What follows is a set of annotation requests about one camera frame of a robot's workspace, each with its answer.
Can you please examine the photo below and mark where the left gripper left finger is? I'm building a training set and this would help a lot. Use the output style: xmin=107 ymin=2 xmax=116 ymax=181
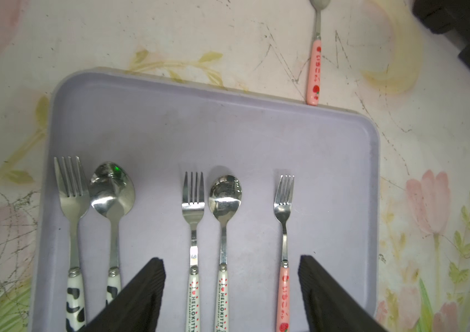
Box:
xmin=82 ymin=257 xmax=166 ymax=331

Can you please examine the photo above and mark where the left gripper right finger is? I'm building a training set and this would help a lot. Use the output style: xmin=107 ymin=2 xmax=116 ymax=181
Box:
xmin=298 ymin=255 xmax=385 ymax=332

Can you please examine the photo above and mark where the pink strawberry handle fork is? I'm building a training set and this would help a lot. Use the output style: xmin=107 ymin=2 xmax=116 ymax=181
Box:
xmin=273 ymin=174 xmax=294 ymax=331

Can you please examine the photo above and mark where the white Hello Kitty fork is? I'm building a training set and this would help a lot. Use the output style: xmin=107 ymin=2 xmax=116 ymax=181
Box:
xmin=181 ymin=172 xmax=205 ymax=331

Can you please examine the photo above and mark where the cow pattern handle fork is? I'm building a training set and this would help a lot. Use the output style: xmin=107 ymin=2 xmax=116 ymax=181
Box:
xmin=54 ymin=156 xmax=90 ymax=331

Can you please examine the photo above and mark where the cow pattern handle spoon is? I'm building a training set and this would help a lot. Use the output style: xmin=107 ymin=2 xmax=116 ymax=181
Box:
xmin=89 ymin=161 xmax=135 ymax=304

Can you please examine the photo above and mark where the white Hello Kitty spoon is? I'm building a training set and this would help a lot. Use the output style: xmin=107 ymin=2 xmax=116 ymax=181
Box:
xmin=209 ymin=175 xmax=242 ymax=331

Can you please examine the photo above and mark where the pink strawberry handle spoon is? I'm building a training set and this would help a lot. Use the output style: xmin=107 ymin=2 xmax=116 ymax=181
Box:
xmin=305 ymin=0 xmax=330 ymax=106

